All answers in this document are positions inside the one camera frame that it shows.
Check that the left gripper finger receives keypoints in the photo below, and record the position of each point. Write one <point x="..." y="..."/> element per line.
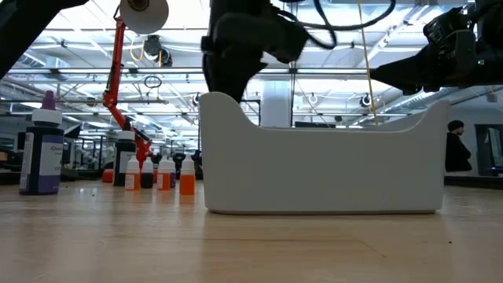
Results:
<point x="259" y="76"/>
<point x="230" y="84"/>

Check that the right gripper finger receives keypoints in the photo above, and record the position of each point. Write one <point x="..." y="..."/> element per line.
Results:
<point x="413" y="91"/>
<point x="412" y="70"/>

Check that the small orange food coloring bottle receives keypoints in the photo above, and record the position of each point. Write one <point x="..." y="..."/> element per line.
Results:
<point x="133" y="181"/>
<point x="187" y="182"/>
<point x="164" y="181"/>

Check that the white plastic storage bin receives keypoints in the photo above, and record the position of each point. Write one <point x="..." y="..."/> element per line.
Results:
<point x="314" y="169"/>

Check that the large blue food coloring bottle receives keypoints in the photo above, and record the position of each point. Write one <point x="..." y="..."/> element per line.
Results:
<point x="123" y="157"/>

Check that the large purple food coloring bottle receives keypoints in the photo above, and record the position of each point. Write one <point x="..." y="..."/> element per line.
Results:
<point x="41" y="165"/>

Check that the person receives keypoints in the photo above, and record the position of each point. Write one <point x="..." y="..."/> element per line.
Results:
<point x="457" y="153"/>

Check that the dark framed screen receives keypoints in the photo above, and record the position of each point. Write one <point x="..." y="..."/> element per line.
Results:
<point x="489" y="149"/>

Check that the red desk lamp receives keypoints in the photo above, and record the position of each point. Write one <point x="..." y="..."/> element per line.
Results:
<point x="114" y="78"/>

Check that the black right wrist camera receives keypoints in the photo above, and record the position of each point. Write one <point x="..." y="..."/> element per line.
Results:
<point x="444" y="23"/>

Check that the black aluminium table frame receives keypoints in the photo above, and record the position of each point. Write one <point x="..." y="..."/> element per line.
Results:
<point x="475" y="182"/>

